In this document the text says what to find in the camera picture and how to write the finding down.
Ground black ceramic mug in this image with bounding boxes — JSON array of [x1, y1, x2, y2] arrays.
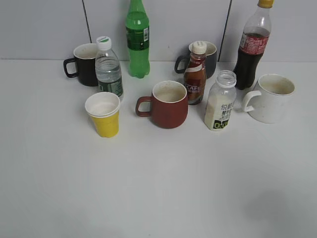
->
[[63, 43, 98, 87]]

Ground red ceramic mug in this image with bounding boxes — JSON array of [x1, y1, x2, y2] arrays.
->
[[135, 80, 188, 129]]

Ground white ceramic mug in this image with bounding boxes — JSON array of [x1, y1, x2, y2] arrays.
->
[[241, 74, 295, 124]]

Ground dark grey ceramic mug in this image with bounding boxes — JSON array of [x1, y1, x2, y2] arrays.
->
[[174, 41, 217, 79]]

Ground brown coffee drink bottle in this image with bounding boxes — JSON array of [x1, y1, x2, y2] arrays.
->
[[184, 41, 207, 105]]

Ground yellow paper cup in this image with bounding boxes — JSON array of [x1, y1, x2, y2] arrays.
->
[[85, 92, 121, 138]]

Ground green soda bottle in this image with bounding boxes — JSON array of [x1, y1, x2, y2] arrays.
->
[[125, 0, 150, 78]]

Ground milk bottle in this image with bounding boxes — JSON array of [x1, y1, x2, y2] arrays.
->
[[204, 70, 237, 131]]

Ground cola bottle yellow cap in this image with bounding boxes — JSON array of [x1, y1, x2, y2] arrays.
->
[[234, 0, 274, 90]]

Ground clear water bottle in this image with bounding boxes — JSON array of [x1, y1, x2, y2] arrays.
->
[[95, 36, 123, 100]]

